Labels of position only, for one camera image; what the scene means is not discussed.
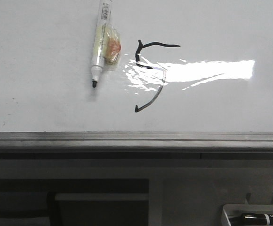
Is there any white whiteboard with metal frame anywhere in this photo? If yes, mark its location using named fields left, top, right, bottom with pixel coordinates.
left=0, top=0, right=273, bottom=149

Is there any white marker tray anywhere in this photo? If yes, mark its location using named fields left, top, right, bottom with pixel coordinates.
left=221, top=204, right=273, bottom=226

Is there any black marker in tray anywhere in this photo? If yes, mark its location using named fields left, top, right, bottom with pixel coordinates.
left=229, top=213, right=273, bottom=226

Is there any white taped whiteboard marker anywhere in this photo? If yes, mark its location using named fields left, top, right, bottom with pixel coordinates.
left=91, top=0, right=121, bottom=88

